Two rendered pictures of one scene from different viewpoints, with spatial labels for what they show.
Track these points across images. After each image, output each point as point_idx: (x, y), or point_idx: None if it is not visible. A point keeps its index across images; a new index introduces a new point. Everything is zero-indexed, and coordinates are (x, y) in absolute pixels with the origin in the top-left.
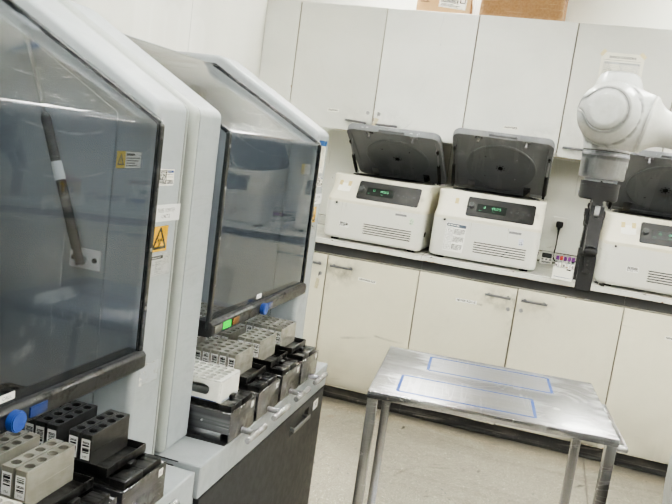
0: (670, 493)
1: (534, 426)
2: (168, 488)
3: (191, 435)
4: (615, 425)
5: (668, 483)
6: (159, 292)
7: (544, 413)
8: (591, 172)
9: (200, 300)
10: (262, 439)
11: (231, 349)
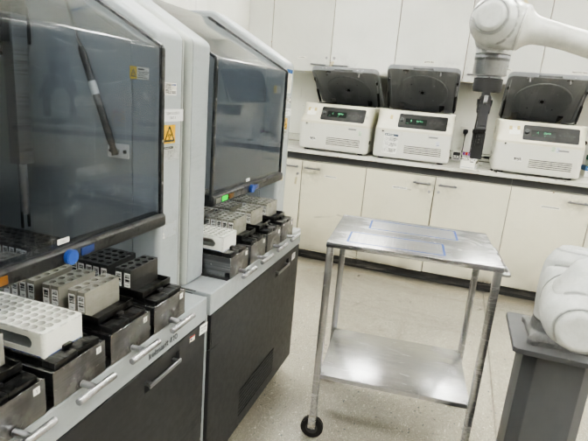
0: (539, 299)
1: (444, 261)
2: (188, 307)
3: (205, 275)
4: (502, 260)
5: (538, 293)
6: (172, 173)
7: (451, 253)
8: (481, 71)
9: (204, 180)
10: (255, 277)
11: (230, 217)
